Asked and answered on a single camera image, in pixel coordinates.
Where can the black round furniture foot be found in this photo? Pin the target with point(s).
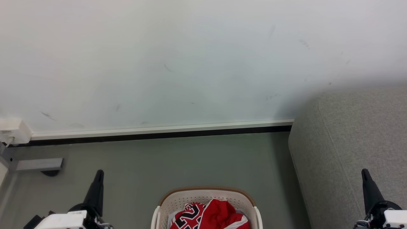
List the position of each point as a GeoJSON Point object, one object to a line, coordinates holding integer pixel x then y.
{"type": "Point", "coordinates": [50, 173]}

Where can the red jersey with black numbers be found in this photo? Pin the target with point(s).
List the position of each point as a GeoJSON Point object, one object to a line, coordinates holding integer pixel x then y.
{"type": "Point", "coordinates": [219, 213]}

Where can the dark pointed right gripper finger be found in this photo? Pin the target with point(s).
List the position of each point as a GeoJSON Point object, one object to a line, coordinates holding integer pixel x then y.
{"type": "Point", "coordinates": [370, 190]}

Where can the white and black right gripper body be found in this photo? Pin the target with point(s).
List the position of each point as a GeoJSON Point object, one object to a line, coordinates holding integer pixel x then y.
{"type": "Point", "coordinates": [394, 219]}

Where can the white laundry basket brown rim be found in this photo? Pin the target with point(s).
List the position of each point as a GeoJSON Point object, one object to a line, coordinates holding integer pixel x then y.
{"type": "Point", "coordinates": [190, 196]}

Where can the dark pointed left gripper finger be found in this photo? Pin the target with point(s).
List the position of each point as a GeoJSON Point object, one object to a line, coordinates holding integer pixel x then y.
{"type": "Point", "coordinates": [96, 190]}

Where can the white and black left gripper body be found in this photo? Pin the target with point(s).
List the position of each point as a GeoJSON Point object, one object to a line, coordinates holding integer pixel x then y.
{"type": "Point", "coordinates": [65, 220]}

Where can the grey fabric sofa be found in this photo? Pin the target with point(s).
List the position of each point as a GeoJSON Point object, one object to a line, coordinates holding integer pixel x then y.
{"type": "Point", "coordinates": [343, 133]}

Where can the white and black baseboard strip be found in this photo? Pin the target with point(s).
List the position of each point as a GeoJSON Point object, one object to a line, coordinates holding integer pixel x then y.
{"type": "Point", "coordinates": [159, 131]}

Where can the pale lavender cloth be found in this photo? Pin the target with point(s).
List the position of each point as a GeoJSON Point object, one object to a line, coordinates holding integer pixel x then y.
{"type": "Point", "coordinates": [172, 219]}

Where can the white wall power box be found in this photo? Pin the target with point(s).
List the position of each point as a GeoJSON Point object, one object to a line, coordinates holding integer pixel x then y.
{"type": "Point", "coordinates": [14, 130]}

